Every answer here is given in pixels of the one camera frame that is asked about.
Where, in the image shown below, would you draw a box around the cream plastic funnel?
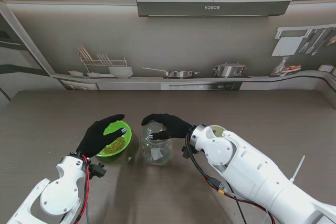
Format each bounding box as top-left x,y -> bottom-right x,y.
212,125 -> 227,137

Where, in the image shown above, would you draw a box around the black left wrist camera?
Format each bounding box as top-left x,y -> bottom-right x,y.
88,162 -> 107,179

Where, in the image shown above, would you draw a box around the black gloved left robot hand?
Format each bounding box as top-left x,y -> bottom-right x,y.
76,114 -> 128,158

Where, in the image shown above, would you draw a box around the green plastic bowl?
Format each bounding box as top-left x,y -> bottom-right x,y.
94,120 -> 133,157

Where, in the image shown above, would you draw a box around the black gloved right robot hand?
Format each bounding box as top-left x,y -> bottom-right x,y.
141,113 -> 194,141

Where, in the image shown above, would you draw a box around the clear glass jar lid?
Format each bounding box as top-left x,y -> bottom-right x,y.
143,120 -> 169,137

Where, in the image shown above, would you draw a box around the mung beans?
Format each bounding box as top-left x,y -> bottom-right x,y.
102,136 -> 126,154

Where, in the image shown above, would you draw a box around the red and black arm cable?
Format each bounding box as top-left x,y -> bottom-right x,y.
59,153 -> 92,224

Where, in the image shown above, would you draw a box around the clear glass jar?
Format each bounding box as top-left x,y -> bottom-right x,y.
140,126 -> 174,166

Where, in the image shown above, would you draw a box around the white cable tie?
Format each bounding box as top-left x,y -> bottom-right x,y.
288,155 -> 306,183

